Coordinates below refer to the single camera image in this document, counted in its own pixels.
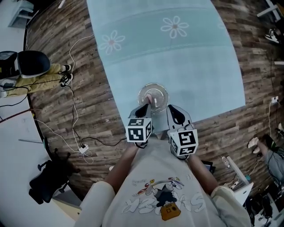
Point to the person's left forearm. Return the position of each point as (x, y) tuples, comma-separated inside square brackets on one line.
[(123, 166)]

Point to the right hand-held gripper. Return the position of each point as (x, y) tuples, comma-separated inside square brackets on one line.
[(187, 142)]

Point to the person's right forearm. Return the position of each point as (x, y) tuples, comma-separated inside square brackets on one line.
[(203, 175)]

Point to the black office chair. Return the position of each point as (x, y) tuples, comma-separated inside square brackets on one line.
[(51, 179)]

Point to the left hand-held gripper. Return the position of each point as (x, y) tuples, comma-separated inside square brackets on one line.
[(135, 133)]

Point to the person's white printed t-shirt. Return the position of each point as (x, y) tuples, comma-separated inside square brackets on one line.
[(159, 177)]

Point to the black and white helmet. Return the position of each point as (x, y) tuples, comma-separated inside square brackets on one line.
[(33, 63)]

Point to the light blue tablecloth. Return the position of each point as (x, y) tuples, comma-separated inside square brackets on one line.
[(177, 66)]

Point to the clear glass bowl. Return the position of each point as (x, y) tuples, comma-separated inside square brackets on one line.
[(158, 91)]

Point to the white wall adapter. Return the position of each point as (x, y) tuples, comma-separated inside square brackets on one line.
[(275, 100)]

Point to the white desk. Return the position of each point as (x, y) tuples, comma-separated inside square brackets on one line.
[(269, 9), (20, 13), (241, 181)]

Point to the white power strip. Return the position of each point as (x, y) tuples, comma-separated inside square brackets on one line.
[(83, 149), (61, 4)]

